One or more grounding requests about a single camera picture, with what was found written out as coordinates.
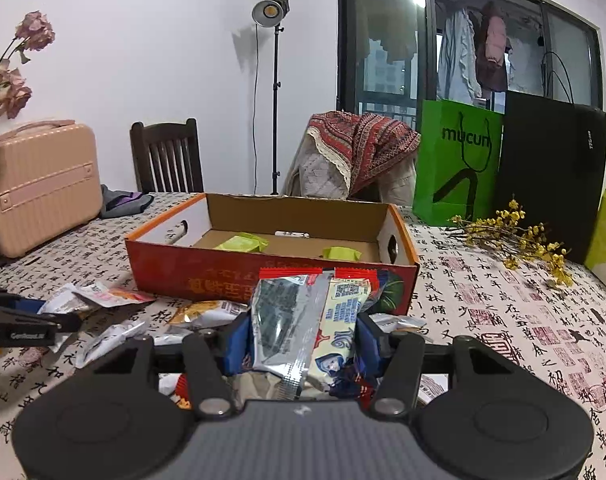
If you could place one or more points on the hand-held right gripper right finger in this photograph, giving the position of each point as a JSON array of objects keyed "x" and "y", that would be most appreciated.
[{"x": 369, "y": 347}]

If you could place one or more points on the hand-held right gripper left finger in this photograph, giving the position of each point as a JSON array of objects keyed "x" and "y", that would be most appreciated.
[{"x": 235, "y": 345}]

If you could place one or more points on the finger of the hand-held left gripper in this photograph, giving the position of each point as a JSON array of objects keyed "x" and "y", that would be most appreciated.
[
  {"x": 25, "y": 305},
  {"x": 43, "y": 321}
]

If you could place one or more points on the white cartoon print packet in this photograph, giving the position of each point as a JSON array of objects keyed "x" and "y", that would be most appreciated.
[{"x": 340, "y": 310}]

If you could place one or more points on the silver foil snack packet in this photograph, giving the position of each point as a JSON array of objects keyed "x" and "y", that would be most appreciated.
[{"x": 283, "y": 320}]

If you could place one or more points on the red cardboard box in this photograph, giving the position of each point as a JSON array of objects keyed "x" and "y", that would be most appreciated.
[{"x": 183, "y": 270}]

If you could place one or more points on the grey foil snack packet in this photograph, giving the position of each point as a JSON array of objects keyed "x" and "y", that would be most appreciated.
[{"x": 398, "y": 321}]

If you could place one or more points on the clear white snack packet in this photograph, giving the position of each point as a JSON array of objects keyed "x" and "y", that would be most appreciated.
[{"x": 110, "y": 340}]

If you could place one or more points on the red snack packet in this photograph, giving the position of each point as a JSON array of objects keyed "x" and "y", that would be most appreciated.
[{"x": 184, "y": 392}]

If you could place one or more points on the white red print packet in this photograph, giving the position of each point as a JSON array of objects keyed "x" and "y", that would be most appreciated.
[{"x": 433, "y": 390}]

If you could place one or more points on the pink orange snack packet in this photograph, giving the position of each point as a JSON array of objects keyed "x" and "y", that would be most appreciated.
[{"x": 118, "y": 297}]

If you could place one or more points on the light green snack packet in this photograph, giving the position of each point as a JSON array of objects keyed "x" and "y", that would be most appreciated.
[
  {"x": 340, "y": 254},
  {"x": 240, "y": 244}
]

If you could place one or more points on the small white packet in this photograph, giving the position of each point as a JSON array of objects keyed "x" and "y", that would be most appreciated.
[{"x": 293, "y": 234}]

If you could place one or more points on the pink hard suitcase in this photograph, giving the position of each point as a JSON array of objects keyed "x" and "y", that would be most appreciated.
[{"x": 43, "y": 175}]

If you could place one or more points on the grey purple cloth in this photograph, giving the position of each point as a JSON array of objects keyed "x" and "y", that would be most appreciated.
[{"x": 125, "y": 200}]

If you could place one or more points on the chair with patterned cloth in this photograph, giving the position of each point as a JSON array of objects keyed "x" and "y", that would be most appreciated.
[{"x": 318, "y": 170}]

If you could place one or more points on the yellow flower sprig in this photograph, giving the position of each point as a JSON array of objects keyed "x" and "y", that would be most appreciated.
[{"x": 515, "y": 215}]

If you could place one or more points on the green paper bag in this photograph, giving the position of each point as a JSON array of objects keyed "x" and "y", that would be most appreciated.
[{"x": 433, "y": 160}]

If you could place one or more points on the chair draped with patterned cloth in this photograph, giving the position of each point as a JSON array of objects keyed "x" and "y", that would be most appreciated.
[{"x": 373, "y": 145}]

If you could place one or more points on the dark wooden chair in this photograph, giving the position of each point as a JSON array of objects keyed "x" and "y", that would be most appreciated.
[{"x": 165, "y": 132}]

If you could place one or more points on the black paper bag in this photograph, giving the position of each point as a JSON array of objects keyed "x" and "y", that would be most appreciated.
[{"x": 548, "y": 175}]

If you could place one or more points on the pink artificial flowers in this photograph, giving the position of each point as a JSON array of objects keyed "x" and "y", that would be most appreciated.
[{"x": 35, "y": 27}]

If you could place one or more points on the hanging pale blue shirt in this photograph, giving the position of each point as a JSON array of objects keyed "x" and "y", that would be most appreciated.
[{"x": 455, "y": 55}]

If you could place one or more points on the black framed glass door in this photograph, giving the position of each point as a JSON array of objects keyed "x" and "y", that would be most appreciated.
[{"x": 383, "y": 35}]

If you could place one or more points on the hanging white garment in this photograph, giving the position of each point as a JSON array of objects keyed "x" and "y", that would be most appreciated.
[{"x": 525, "y": 65}]

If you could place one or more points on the hanging pink coat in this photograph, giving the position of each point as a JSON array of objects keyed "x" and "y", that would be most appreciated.
[{"x": 494, "y": 45}]

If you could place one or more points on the studio light on stand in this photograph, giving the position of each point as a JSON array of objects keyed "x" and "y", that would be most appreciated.
[{"x": 270, "y": 10}]

